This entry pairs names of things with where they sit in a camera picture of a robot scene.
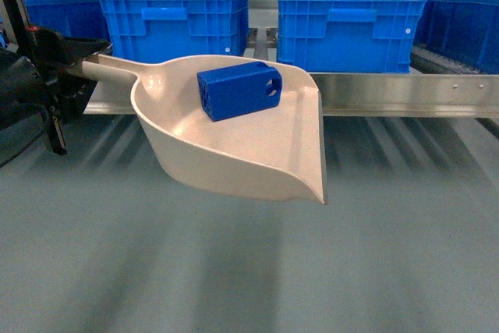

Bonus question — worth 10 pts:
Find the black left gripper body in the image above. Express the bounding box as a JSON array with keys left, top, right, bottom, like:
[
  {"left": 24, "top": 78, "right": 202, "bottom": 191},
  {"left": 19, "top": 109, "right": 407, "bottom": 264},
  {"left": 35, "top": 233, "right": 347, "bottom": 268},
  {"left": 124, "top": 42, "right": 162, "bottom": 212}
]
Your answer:
[{"left": 1, "top": 27, "right": 94, "bottom": 155}]

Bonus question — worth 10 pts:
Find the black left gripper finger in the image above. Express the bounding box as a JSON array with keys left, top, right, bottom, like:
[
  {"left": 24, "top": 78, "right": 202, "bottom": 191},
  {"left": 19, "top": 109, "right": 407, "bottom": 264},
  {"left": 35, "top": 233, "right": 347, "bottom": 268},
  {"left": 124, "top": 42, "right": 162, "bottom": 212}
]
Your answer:
[{"left": 50, "top": 31, "right": 110, "bottom": 66}]

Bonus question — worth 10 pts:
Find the blue 3D-printed part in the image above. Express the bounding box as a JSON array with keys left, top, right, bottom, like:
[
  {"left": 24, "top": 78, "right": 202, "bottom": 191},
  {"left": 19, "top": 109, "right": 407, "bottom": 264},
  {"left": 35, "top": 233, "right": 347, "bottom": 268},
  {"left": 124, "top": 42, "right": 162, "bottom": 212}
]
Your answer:
[{"left": 196, "top": 61, "right": 283, "bottom": 122}]

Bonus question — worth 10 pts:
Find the beige plastic dustpan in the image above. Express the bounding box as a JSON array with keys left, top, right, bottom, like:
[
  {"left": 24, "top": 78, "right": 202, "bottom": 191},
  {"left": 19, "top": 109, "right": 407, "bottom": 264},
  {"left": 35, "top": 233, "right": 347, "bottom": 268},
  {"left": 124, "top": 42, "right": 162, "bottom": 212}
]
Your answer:
[{"left": 69, "top": 55, "right": 327, "bottom": 204}]

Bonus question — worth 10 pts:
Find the steel shelf rack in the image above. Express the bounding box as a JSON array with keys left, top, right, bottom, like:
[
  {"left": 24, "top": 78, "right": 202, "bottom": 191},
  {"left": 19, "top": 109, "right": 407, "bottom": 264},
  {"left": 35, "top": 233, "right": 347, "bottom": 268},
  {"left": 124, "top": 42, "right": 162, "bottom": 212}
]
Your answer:
[{"left": 82, "top": 0, "right": 499, "bottom": 119}]

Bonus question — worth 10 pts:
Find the blue crate far left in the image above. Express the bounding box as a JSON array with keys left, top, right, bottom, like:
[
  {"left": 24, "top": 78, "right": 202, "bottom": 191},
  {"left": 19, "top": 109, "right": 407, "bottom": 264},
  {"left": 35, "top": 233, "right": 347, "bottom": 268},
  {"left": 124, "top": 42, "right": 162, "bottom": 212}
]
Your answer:
[{"left": 24, "top": 0, "right": 110, "bottom": 41}]

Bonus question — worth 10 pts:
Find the blue crate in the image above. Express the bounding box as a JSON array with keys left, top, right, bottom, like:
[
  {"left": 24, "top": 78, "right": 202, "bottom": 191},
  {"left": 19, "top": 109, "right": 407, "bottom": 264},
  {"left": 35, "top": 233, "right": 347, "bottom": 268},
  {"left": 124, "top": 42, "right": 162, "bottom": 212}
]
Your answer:
[
  {"left": 277, "top": 0, "right": 426, "bottom": 73},
  {"left": 414, "top": 0, "right": 498, "bottom": 75},
  {"left": 99, "top": 0, "right": 250, "bottom": 63},
  {"left": 24, "top": 0, "right": 110, "bottom": 41}
]

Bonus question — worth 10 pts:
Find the blue crate centre left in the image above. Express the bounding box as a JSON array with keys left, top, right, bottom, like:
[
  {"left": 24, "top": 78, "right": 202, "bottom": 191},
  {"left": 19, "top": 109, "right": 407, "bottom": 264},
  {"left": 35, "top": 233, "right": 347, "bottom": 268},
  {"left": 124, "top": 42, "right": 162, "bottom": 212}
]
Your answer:
[{"left": 99, "top": 0, "right": 250, "bottom": 63}]

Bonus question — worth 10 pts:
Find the blue crate centre right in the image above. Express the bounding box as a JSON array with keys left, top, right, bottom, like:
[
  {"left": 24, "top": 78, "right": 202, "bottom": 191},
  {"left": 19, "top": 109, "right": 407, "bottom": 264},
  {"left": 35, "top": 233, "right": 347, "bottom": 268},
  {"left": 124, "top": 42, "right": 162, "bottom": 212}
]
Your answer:
[{"left": 277, "top": 0, "right": 426, "bottom": 73}]

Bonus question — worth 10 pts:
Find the blue crate far right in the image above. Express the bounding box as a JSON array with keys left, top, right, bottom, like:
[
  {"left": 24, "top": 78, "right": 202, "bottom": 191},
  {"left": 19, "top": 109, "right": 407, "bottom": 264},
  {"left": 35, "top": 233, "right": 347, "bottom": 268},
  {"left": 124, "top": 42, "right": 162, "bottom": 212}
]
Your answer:
[{"left": 414, "top": 0, "right": 498, "bottom": 75}]

